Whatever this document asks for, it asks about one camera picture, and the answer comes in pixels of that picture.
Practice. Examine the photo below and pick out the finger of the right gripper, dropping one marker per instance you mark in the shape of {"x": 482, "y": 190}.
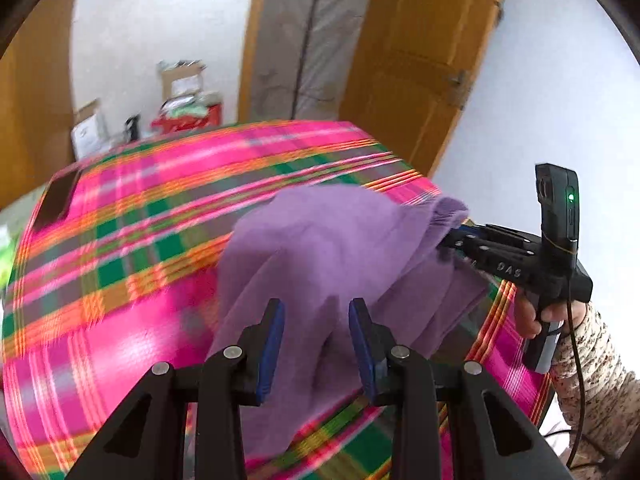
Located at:
{"x": 467, "y": 246}
{"x": 466, "y": 230}

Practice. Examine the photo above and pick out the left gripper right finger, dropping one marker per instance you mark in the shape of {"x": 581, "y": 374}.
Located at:
{"x": 490, "y": 437}

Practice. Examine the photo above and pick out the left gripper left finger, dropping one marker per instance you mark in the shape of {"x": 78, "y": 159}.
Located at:
{"x": 144, "y": 437}

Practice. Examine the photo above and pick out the purple fleece garment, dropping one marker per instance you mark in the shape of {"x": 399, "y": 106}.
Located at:
{"x": 316, "y": 248}

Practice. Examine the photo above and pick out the pink plaid bed sheet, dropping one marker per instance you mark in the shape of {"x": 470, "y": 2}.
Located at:
{"x": 128, "y": 277}

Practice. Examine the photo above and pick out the wooden door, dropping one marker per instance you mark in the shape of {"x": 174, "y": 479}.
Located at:
{"x": 413, "y": 70}

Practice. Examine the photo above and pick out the black smartphone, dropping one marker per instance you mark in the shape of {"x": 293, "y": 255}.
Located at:
{"x": 56, "y": 200}

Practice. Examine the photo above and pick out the grey door curtain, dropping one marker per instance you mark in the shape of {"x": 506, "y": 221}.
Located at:
{"x": 297, "y": 57}

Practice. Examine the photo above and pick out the white cardboard box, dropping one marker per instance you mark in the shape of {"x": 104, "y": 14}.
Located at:
{"x": 89, "y": 133}

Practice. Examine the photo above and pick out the black spray bottle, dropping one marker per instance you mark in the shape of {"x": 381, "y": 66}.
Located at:
{"x": 132, "y": 129}

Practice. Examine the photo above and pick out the wooden wardrobe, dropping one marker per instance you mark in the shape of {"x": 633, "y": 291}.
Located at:
{"x": 37, "y": 109}

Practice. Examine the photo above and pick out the brown cardboard box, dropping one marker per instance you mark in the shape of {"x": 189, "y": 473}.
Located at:
{"x": 181, "y": 78}

